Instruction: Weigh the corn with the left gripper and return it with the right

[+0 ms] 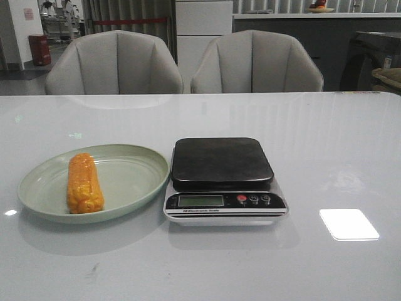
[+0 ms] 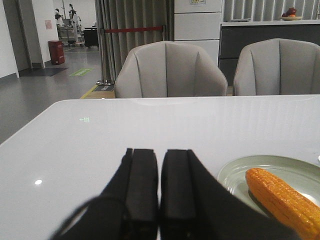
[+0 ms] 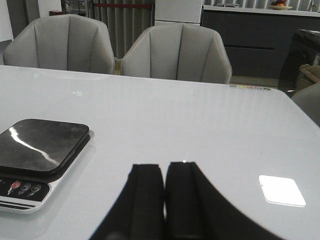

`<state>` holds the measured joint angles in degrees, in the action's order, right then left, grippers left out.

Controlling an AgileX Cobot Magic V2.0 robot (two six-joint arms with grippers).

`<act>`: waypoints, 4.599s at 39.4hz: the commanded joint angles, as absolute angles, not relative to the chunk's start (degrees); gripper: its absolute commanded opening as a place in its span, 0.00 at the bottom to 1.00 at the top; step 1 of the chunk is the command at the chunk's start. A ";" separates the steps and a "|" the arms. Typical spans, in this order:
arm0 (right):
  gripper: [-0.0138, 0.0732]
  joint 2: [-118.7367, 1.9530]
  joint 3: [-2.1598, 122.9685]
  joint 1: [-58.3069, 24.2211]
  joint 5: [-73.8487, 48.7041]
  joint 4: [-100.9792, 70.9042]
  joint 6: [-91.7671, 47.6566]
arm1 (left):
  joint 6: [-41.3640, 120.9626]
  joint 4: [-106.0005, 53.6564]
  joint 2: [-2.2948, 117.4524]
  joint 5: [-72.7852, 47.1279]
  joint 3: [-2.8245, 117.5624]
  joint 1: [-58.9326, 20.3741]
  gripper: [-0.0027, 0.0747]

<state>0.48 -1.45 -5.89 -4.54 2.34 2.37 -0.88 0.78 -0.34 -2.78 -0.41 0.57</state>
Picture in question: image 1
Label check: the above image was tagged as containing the orange corn cob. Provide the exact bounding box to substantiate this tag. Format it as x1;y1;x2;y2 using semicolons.
67;153;105;214

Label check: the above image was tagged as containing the black electronic kitchen scale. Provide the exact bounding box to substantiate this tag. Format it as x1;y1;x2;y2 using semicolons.
164;137;289;226

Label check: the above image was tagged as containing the pale green oval plate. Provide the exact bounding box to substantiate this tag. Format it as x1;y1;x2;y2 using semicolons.
18;144;170;224

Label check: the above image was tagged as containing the right grey upholstered chair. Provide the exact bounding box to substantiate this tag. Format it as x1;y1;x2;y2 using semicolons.
190;30;324;94

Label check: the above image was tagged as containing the grey upholstered chair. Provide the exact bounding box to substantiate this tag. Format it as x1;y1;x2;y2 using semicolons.
190;30;324;94
44;30;184;95

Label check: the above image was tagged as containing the left grey upholstered chair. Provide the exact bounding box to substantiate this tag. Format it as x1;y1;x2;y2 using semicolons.
44;30;184;95

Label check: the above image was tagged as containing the white drawer cabinet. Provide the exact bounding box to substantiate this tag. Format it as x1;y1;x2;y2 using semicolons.
175;1;233;93

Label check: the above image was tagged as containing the grey curtain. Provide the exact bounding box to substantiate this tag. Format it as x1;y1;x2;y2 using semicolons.
82;0;177;59

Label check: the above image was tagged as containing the grey counter with white top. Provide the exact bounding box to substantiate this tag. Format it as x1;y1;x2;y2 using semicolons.
233;13;400;91

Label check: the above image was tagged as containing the fruit bowl on counter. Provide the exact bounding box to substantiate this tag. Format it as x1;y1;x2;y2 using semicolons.
307;0;334;13

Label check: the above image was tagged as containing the red fire extinguisher box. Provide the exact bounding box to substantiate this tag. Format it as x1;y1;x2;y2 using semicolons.
28;34;51;66

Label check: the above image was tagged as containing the dark appliance at right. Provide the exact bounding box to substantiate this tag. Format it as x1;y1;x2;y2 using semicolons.
340;31;400;91

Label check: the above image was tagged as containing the olive cushion at right edge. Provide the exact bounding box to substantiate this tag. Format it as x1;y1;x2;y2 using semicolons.
372;67;401;95

